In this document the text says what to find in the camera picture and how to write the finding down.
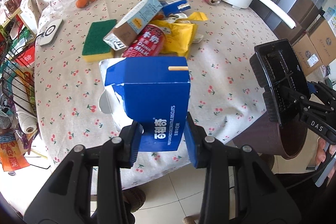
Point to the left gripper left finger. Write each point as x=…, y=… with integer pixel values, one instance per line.
x=86, y=185

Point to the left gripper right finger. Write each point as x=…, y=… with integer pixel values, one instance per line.
x=239, y=186

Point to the blue biscuit box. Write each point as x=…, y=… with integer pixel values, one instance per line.
x=153, y=91

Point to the dark brown trash bin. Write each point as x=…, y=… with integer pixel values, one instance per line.
x=271, y=138

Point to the person's right hand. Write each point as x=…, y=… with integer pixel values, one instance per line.
x=321, y=155

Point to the brown fuzzy slipper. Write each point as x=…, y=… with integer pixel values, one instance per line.
x=134, y=198

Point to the cardboard box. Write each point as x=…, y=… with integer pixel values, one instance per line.
x=316, y=48

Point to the green yellow sponge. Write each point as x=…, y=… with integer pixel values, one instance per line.
x=95, y=49

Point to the yellow plastic bag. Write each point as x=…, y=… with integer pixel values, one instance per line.
x=180, y=33

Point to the light blue milk carton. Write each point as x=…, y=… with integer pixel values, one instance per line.
x=124, y=33

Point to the red milk drink can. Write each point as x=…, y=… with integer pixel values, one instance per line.
x=149, y=42

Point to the small blue carton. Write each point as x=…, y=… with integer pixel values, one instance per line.
x=174, y=6

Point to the black wire rack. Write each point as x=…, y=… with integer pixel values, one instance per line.
x=17, y=79

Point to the white wireless charger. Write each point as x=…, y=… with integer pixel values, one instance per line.
x=48, y=37

